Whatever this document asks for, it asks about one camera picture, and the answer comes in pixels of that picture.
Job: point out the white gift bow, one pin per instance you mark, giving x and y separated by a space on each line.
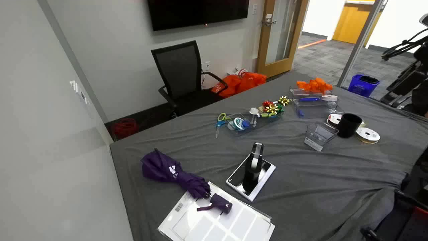
255 111

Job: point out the orange plastic bags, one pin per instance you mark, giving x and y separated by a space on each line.
241 83

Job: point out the colourful toy pile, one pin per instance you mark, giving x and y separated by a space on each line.
263 121

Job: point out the red green gift bow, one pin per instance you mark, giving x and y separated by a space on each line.
269 109

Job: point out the black mesh office chair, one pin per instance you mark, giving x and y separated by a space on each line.
181 71

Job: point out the purple folded umbrella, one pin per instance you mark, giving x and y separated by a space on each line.
168 169

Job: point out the yellow green gift bow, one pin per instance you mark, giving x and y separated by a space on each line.
284 100

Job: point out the small purple umbrella sleeve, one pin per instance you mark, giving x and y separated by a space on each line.
221 204

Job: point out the wooden door with glass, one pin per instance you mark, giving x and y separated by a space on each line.
263 48

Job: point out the red floor item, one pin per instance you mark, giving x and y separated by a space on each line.
126 129

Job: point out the blue item in box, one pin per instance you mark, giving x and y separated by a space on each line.
310 99

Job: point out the white label sheet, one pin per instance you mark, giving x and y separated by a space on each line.
215 225

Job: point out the clear plastic storage box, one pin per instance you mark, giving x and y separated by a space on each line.
319 107

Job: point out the orange ribbon bundle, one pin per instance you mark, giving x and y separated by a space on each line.
315 84

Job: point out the grey table cloth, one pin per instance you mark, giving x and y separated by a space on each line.
312 187

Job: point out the white spool gold ribbon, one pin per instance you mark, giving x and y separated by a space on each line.
368 134
334 118

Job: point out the black cup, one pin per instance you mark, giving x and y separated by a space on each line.
350 126

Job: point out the blue waste bin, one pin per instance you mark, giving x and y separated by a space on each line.
363 84

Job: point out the black wall television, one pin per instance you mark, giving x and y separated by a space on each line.
196 12

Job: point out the white wall switch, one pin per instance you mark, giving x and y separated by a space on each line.
76 87

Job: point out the grey metal door frame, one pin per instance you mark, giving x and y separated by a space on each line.
359 44

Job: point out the black camera tripod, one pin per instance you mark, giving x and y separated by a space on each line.
413 80

